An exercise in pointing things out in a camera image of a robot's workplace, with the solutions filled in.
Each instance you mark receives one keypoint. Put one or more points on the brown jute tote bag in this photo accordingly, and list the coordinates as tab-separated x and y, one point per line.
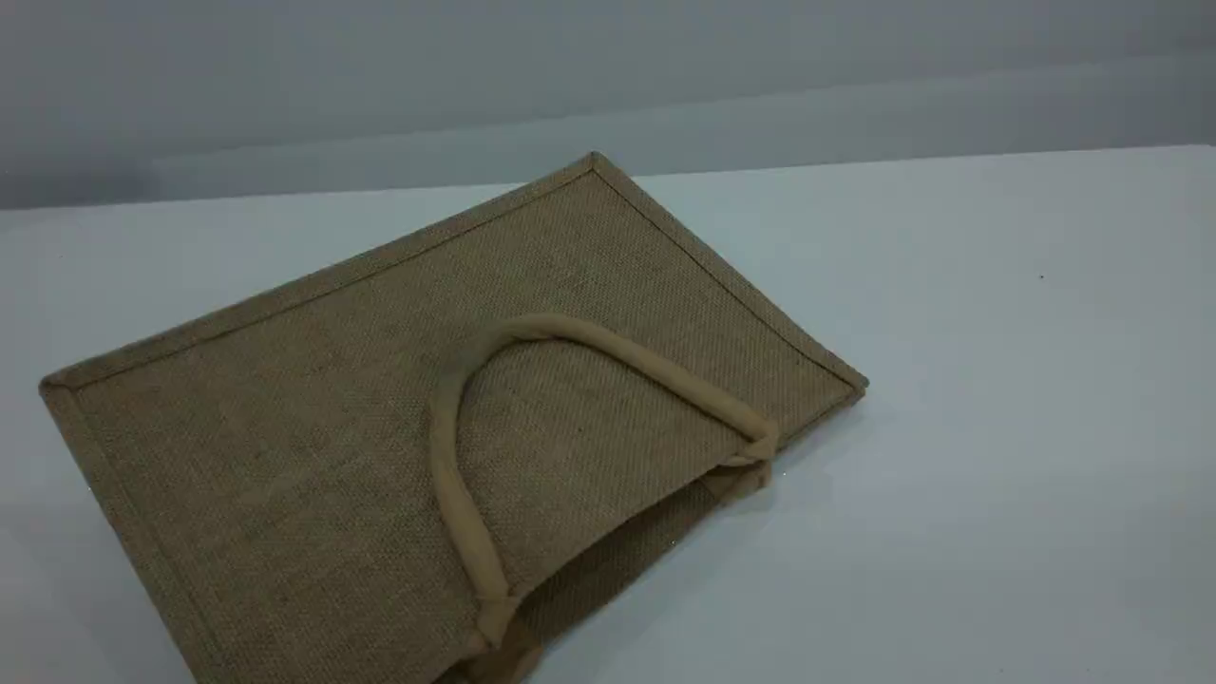
332	399

